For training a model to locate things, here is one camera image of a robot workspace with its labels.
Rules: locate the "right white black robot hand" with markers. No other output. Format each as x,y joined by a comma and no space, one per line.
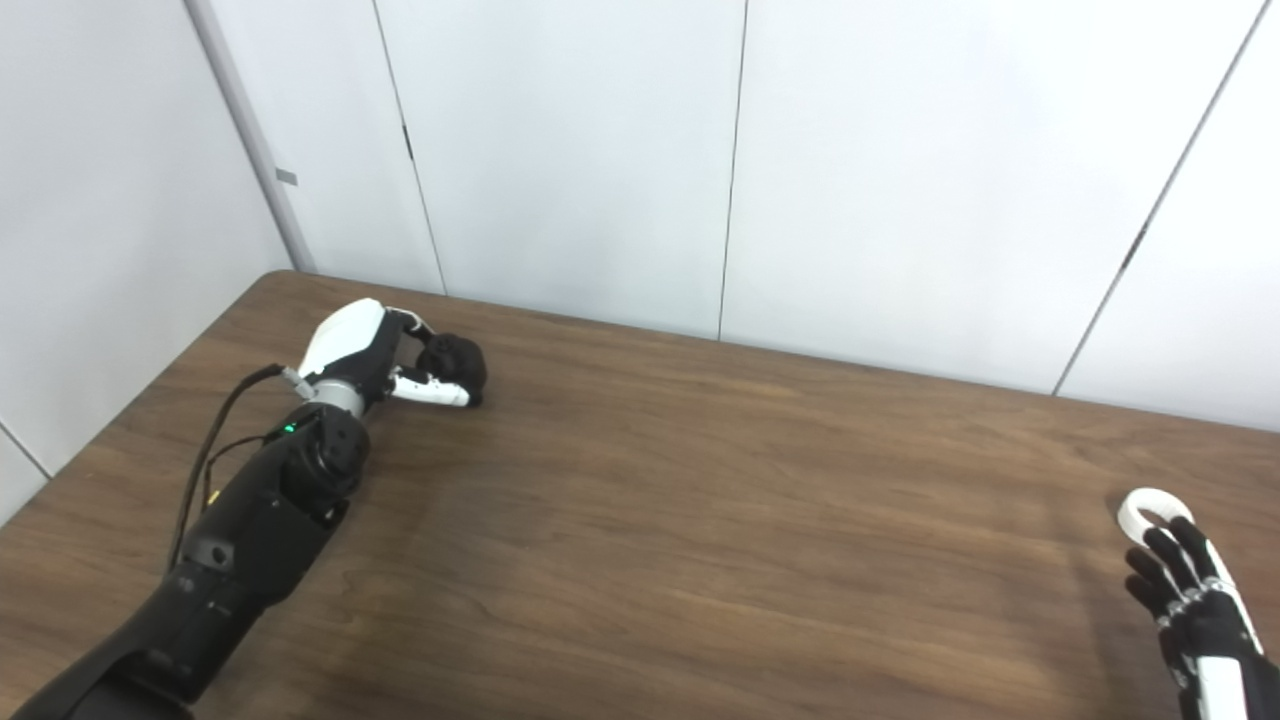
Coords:
1210,625

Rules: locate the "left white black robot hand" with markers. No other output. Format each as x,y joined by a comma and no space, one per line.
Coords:
345,335

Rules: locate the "round black part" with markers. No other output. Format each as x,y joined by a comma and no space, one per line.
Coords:
458,362

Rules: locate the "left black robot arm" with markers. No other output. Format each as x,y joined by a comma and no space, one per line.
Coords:
260,530

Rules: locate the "grey wall corner trim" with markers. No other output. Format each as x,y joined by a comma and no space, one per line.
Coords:
250,140

